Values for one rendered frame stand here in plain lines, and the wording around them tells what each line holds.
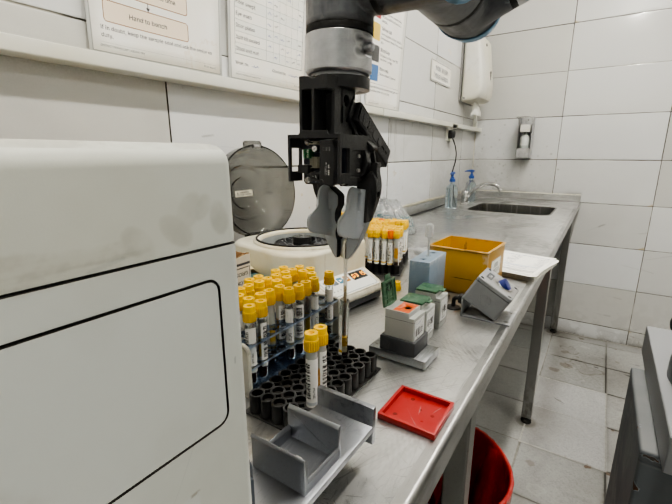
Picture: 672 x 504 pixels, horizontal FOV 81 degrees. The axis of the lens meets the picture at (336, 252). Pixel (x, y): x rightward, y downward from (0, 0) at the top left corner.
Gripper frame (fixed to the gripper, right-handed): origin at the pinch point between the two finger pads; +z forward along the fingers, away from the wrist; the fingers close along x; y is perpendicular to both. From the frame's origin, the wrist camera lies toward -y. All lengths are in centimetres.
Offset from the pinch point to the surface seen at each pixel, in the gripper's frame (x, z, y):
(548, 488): 27, 105, -98
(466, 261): 5.6, 10.0, -39.6
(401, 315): 5.6, 10.5, -6.4
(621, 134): 34, -24, -249
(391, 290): 2.6, 8.2, -9.1
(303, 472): 10.8, 11.6, 23.2
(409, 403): 11.0, 17.5, 2.6
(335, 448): 10.8, 12.7, 18.6
